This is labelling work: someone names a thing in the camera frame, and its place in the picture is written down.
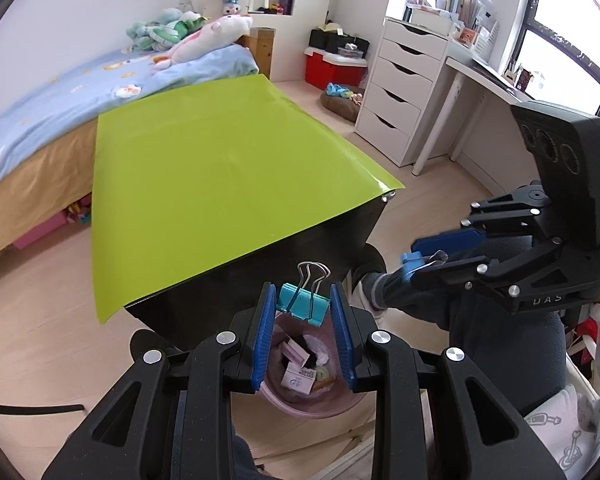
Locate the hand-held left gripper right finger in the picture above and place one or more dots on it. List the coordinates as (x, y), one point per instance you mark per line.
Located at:
(341, 340)

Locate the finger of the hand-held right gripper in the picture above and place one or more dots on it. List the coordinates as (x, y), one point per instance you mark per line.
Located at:
(450, 242)
(460, 275)

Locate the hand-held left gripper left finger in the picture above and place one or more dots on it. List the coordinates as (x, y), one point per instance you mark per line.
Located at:
(265, 340)

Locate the white sock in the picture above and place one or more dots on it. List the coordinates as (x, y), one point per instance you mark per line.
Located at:
(324, 359)

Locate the pink printed packet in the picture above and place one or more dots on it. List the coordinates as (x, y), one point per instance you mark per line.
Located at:
(295, 350)

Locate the blue binder clip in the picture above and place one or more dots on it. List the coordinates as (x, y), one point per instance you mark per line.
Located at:
(411, 262)

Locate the teal binder clip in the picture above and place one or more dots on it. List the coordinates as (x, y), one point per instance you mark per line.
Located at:
(300, 302)

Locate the white cardboard box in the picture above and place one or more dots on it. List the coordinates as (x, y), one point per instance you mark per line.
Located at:
(300, 379)

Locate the pink trash bin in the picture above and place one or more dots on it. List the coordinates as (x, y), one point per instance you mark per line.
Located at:
(305, 407)

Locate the dark framed window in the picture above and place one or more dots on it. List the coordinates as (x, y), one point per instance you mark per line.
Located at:
(560, 35)

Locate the white desk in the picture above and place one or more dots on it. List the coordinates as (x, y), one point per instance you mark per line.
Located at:
(475, 67)

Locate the white drawer unit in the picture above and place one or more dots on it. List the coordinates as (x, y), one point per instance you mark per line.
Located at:
(395, 95)

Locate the white desk organizer basket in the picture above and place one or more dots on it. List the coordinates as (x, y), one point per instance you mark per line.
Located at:
(485, 40)

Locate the brown pet bed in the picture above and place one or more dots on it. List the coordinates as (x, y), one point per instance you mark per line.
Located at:
(337, 107)

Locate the blue toy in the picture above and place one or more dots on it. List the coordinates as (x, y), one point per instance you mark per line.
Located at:
(337, 91)

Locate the white printed cloth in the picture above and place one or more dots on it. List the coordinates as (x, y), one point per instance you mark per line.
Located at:
(580, 425)

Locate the red storage box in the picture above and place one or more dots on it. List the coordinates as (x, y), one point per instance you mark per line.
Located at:
(320, 72)

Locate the black storage bag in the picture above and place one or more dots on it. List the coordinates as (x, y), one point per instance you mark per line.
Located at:
(330, 40)

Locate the black metal bar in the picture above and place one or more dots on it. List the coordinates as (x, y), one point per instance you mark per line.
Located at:
(30, 408)

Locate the pink storage box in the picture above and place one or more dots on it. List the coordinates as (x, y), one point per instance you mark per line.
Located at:
(40, 230)

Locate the wooden nightstand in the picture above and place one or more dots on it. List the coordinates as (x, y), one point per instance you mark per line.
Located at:
(265, 52)

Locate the white pink plush toy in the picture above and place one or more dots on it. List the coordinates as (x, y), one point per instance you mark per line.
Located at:
(205, 37)

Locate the bed with blue sheet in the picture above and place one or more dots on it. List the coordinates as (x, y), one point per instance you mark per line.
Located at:
(55, 95)

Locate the green plush toy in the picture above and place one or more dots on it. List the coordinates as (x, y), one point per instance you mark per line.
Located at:
(160, 30)

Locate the tan bed frame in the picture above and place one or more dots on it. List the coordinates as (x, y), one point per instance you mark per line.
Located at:
(30, 185)

